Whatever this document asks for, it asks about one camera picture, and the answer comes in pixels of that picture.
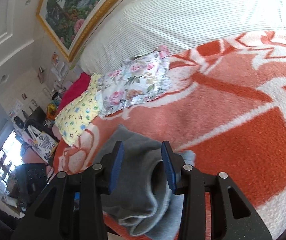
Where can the yellow cartoon print pillow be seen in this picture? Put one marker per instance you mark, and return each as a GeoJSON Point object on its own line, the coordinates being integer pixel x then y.
{"type": "Point", "coordinates": [78, 114]}

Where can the grey sweat pants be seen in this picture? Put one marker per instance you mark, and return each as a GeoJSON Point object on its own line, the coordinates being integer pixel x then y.
{"type": "Point", "coordinates": [142, 203]}

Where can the gold framed landscape painting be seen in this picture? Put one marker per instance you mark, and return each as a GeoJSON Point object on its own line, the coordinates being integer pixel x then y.
{"type": "Point", "coordinates": [69, 22]}

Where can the striped white headboard cushion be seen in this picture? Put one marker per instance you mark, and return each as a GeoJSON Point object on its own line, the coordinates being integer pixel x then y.
{"type": "Point", "coordinates": [136, 27]}

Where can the orange white patterned blanket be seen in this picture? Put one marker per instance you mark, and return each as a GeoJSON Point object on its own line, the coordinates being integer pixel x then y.
{"type": "Point", "coordinates": [227, 103]}

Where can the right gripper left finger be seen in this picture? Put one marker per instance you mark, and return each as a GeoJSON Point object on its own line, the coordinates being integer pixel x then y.
{"type": "Point", "coordinates": [70, 207]}

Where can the red pillow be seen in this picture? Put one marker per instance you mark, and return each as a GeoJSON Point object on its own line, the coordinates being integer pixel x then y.
{"type": "Point", "coordinates": [75, 90]}

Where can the floral print pillow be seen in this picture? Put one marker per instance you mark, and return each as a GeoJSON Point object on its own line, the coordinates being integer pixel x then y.
{"type": "Point", "coordinates": [139, 80]}

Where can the printed white tote bag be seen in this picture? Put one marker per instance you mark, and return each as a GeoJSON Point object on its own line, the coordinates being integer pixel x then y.
{"type": "Point", "coordinates": [42, 143]}

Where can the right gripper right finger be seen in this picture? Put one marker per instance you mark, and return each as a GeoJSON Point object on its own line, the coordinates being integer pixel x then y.
{"type": "Point", "coordinates": [232, 215]}

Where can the black device with dials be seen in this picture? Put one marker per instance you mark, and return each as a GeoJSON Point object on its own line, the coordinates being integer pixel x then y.
{"type": "Point", "coordinates": [31, 180]}

